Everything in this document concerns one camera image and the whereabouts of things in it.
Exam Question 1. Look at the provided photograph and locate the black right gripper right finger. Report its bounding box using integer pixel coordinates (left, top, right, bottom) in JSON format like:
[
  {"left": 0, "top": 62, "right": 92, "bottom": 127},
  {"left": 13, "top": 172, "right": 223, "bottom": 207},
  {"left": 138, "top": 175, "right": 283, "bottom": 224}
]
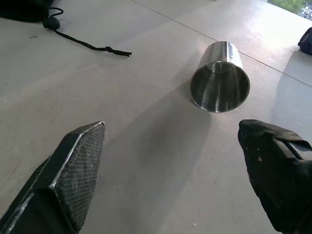
[{"left": 238, "top": 118, "right": 312, "bottom": 234}]

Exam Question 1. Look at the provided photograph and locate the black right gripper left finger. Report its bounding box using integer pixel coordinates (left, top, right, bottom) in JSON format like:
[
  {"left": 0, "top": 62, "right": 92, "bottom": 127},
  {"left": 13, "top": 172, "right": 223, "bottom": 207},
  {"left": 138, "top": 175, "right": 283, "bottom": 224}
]
[{"left": 0, "top": 120, "right": 106, "bottom": 234}]

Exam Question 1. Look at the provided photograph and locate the stainless steel cup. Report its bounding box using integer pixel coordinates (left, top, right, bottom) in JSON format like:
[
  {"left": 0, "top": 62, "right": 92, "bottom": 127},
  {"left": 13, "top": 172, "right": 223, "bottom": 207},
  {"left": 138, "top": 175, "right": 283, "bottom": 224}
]
[{"left": 190, "top": 41, "right": 251, "bottom": 114}]

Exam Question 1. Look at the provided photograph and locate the dark blue object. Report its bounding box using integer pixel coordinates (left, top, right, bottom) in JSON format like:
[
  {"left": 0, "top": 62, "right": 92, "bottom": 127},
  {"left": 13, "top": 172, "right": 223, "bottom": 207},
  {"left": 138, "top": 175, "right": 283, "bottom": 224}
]
[{"left": 297, "top": 26, "right": 312, "bottom": 55}]

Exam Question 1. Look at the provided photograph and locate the black drawstring cord with toggle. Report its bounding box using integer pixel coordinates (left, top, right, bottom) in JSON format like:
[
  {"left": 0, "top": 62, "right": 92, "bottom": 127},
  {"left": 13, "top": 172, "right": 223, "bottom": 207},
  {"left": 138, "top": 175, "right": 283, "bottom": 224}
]
[{"left": 42, "top": 7, "right": 133, "bottom": 58}]

